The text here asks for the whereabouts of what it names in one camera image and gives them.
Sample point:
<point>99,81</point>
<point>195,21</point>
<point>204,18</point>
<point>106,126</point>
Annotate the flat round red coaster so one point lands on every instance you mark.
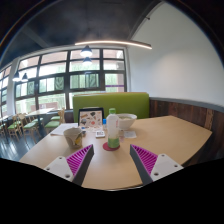
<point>106,147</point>

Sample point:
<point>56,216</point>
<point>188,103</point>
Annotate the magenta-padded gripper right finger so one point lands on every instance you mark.
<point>166,166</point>

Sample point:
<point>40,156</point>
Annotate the green-capped white drink bottle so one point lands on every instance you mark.
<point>113,131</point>

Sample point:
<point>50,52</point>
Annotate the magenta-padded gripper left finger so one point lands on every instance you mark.
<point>58,168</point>

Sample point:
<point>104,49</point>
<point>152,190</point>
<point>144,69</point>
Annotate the group of pendant lamps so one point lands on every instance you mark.
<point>86,52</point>

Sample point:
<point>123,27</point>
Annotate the green upholstered bench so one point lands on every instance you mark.
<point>130,103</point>

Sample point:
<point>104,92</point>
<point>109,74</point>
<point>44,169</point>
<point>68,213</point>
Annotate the small white flat device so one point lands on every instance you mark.
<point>100,134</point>

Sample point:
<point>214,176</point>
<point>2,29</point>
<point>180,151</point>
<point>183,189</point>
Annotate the clear plastic wrapper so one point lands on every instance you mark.
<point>130,134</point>

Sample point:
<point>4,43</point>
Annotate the white bowl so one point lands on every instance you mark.
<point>128,121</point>

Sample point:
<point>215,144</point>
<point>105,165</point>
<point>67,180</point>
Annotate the black laptop with stickers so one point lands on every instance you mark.
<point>90,118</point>

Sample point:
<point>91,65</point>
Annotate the long linear ceiling light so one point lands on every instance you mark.
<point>113,42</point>

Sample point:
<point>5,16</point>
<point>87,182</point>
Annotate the beige cup with yellow flower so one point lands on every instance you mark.
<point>71,138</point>

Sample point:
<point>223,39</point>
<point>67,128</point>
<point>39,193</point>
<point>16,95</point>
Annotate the small blue-capped bottle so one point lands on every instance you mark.
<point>104,124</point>

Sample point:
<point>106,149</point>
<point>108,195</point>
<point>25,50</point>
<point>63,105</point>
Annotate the light wooden dining table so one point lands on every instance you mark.
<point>41,111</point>

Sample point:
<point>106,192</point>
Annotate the group of green-seated wooden chairs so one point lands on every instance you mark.
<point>51,124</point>

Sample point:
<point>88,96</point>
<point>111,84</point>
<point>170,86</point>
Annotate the white paper sheet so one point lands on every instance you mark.
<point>61,129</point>

